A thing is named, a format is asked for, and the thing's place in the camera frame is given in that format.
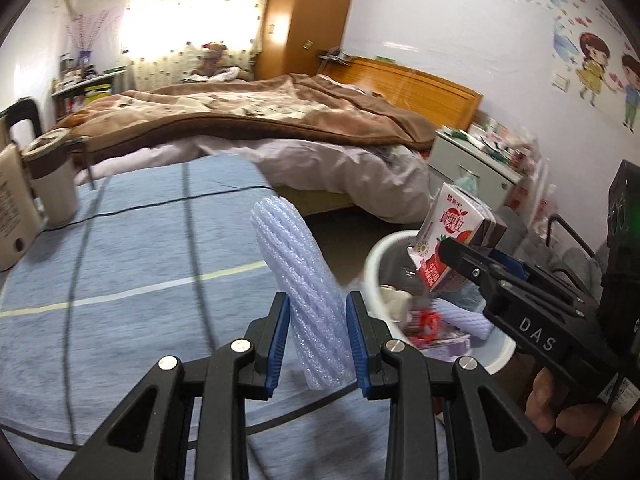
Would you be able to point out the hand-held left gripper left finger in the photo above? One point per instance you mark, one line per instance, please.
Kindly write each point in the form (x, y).
(277, 355)

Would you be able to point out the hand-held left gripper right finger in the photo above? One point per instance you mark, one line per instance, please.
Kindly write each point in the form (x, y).
(357, 355)

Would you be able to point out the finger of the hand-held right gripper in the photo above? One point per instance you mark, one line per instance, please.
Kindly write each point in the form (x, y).
(470, 265)
(515, 267)

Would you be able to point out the pink milk carton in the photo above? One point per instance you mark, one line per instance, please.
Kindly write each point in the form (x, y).
(445, 230)

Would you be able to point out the cream paper carton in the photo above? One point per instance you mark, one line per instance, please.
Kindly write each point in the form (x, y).
(395, 302)

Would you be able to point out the pale blue foam net sleeve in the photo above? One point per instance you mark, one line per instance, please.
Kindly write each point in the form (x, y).
(310, 285)

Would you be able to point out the white round waste bin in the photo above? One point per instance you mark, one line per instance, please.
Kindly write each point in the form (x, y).
(371, 270)

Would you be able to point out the person's right hand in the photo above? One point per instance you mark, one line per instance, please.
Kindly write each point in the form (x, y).
(542, 400)

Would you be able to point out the grey cushioned chair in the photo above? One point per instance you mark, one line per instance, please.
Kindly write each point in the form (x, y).
(570, 260)

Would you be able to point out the clear bottle with red label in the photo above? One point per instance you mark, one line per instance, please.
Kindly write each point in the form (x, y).
(427, 322)

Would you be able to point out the white bags with red print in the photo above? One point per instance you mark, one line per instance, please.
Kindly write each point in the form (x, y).
(525, 190)

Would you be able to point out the green printed plastic bag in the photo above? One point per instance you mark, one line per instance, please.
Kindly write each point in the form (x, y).
(467, 182)

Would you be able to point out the white nightstand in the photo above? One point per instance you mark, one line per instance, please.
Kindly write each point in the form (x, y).
(460, 160)

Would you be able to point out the pile of small packets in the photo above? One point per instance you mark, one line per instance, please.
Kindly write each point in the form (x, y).
(500, 140)

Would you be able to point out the wooden bed headboard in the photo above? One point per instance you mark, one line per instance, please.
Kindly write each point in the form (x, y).
(425, 92)

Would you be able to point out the brown blanket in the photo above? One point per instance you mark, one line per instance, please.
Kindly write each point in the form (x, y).
(250, 110)

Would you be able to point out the power strip with plugs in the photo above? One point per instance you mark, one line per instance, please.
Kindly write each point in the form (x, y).
(335, 56)

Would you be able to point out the grey brown mug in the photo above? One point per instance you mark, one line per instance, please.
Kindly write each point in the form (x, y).
(52, 190)

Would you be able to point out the wooden wardrobe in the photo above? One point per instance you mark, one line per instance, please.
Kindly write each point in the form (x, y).
(305, 15)

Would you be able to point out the cream electric kettle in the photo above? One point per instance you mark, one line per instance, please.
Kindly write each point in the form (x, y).
(12, 210)

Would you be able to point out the brown teddy bear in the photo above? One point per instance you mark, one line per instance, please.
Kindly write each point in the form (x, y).
(212, 57)

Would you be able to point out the heart print curtain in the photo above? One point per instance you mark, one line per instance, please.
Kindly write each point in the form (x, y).
(160, 67)

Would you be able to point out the low shelf with books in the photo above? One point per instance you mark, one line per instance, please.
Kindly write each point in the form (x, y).
(95, 92)

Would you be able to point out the vase with purple branches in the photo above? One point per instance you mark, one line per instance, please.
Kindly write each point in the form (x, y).
(85, 55)

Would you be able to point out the white wall switch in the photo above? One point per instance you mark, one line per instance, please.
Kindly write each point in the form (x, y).
(561, 81)

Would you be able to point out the cartoon children wall sticker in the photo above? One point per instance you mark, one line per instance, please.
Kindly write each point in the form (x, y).
(592, 67)

